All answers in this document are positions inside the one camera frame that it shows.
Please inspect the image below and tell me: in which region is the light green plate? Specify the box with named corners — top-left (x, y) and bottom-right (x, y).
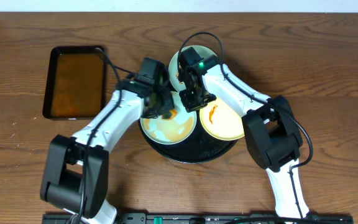
top-left (168, 45), bottom-right (216, 92)
top-left (140, 91), bottom-right (197, 144)

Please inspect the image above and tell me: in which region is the green and yellow sponge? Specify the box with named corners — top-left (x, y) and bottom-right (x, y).
top-left (162, 109), bottom-right (178, 120)

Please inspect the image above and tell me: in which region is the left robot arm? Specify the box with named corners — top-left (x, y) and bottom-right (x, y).
top-left (40, 79), bottom-right (173, 223)

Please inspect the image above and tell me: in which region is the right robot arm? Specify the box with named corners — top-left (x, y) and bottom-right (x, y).
top-left (175, 62), bottom-right (310, 218)

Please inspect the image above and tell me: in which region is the round black serving tray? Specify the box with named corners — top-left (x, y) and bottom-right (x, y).
top-left (137, 70), bottom-right (239, 164)

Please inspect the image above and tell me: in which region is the black rectangular water tray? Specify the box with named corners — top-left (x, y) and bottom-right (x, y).
top-left (42, 45), bottom-right (107, 119)

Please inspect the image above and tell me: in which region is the yellow plate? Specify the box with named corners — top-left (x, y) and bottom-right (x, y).
top-left (199, 98), bottom-right (244, 141)

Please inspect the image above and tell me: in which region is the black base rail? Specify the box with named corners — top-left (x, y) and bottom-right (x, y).
top-left (41, 212), bottom-right (354, 224)

